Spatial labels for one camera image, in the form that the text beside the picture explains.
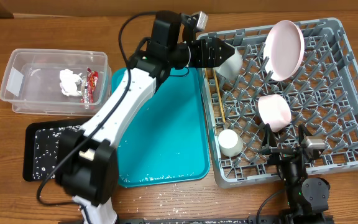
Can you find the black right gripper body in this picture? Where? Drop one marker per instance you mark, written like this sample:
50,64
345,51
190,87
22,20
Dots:
286,150

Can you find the teal serving tray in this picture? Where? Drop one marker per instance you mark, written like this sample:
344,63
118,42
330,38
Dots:
167,140

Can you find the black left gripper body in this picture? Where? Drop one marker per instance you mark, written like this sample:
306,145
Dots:
198,58

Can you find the white cup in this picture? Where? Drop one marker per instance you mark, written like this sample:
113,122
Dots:
230,143

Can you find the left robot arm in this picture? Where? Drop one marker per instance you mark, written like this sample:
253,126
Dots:
87,166

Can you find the wooden chopstick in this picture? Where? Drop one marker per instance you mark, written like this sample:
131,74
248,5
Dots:
207,75
221,107

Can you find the grey bowl with rice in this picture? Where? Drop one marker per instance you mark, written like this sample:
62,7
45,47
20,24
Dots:
231,67

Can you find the large white plate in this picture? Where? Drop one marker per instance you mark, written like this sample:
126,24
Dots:
284,47

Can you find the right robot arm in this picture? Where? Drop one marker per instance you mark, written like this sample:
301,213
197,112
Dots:
307,197

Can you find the grey dishwasher rack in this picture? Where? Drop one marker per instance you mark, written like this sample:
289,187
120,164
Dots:
322,95

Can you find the black tray bin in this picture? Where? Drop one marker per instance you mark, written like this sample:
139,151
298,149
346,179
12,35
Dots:
29,141

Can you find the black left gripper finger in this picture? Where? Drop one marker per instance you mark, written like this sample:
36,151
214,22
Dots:
228,48
227,55

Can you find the red silver snack wrapper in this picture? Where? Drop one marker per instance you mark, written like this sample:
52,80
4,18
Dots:
88,85

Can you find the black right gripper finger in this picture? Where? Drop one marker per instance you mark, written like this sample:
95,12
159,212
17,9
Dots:
269,138
303,132

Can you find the white napkin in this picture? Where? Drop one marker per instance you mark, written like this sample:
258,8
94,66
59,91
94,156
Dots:
69,83

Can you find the small pink bowl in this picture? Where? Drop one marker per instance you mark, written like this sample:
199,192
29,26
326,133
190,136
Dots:
275,111

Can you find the clear plastic bin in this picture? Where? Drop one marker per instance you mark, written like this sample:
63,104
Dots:
31,81

